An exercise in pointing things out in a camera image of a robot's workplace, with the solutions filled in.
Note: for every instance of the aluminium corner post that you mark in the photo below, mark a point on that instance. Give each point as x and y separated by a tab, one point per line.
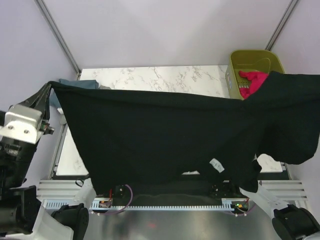
282	23
58	35

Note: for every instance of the olive green plastic tub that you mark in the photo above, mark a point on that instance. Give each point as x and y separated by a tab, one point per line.
249	60

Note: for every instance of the pink t shirt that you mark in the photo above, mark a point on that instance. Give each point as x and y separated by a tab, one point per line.
255	78

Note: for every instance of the folded teal t shirt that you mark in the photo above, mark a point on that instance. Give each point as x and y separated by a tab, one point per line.
85	84

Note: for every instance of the left aluminium corner post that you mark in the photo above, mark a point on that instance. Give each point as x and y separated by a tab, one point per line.
58	35

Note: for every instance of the right aluminium corner post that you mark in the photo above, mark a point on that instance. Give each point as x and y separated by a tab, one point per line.
282	23

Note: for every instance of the aluminium frame rail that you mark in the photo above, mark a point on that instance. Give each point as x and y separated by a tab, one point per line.
289	190

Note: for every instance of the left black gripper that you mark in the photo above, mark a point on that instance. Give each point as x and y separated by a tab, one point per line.
42	96

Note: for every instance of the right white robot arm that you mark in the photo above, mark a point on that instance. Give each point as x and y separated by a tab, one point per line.
289	222

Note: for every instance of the black t shirt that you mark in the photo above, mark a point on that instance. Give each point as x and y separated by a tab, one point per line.
151	137

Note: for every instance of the white slotted cable duct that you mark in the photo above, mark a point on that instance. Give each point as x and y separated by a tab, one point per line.
224	204

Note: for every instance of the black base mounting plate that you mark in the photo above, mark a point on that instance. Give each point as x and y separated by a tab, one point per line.
188	188

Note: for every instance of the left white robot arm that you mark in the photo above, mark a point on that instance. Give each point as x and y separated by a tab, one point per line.
22	215

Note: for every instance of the folded white t shirt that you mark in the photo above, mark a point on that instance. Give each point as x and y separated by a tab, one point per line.
60	111

